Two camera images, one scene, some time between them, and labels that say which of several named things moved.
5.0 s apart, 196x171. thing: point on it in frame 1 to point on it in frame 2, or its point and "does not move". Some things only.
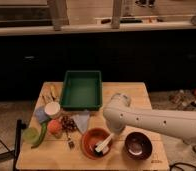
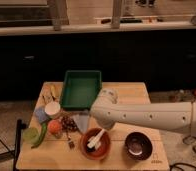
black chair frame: x=15 y=152 does not move
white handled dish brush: x=98 y=149 to x=95 y=141
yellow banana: x=53 y=91 does not move
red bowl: x=93 y=137 does not move
